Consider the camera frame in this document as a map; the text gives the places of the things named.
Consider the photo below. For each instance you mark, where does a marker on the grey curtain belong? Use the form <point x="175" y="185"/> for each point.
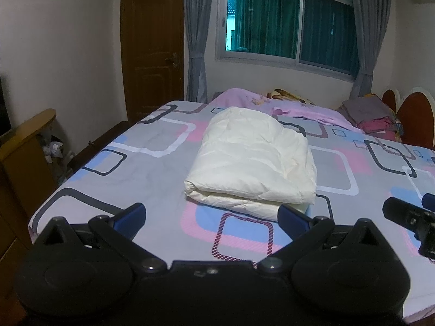
<point x="370" y="23"/>
<point x="197" y="40"/>

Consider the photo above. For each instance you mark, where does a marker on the wooden furniture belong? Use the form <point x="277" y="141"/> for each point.
<point x="20" y="163"/>

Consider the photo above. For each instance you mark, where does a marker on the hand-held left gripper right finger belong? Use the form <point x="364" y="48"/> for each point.
<point x="290" y="220"/>

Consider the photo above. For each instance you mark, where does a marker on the red and white headboard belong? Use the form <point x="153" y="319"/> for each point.
<point x="416" y="115"/>

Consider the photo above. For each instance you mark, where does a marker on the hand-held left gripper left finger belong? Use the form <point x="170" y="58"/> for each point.
<point x="131" y="215"/>

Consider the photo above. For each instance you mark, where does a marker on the sliding glass window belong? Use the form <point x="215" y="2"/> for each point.
<point x="326" y="30"/>

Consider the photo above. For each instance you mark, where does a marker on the dark screen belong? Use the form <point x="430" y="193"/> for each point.
<point x="2" y="108"/>

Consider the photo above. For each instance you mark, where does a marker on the bin with crumpled paper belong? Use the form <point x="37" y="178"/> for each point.
<point x="51" y="149"/>

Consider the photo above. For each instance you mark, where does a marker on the brown wooden door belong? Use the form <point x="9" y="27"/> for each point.
<point x="149" y="40"/>

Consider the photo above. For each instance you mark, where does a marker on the white puffer jacket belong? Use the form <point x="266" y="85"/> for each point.
<point x="251" y="152"/>

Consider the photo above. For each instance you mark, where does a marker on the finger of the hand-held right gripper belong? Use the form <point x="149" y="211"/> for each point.
<point x="430" y="201"/>
<point x="401" y="212"/>

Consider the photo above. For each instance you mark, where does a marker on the yellow printed pillow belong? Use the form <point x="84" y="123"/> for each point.
<point x="285" y="94"/>

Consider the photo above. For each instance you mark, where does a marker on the pink blanket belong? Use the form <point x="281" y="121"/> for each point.
<point x="238" y="98"/>

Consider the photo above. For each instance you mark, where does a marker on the bed with patterned sheet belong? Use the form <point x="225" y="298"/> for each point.
<point x="142" y="163"/>

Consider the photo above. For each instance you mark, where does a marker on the pile of folded clothes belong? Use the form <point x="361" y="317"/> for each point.
<point x="367" y="112"/>

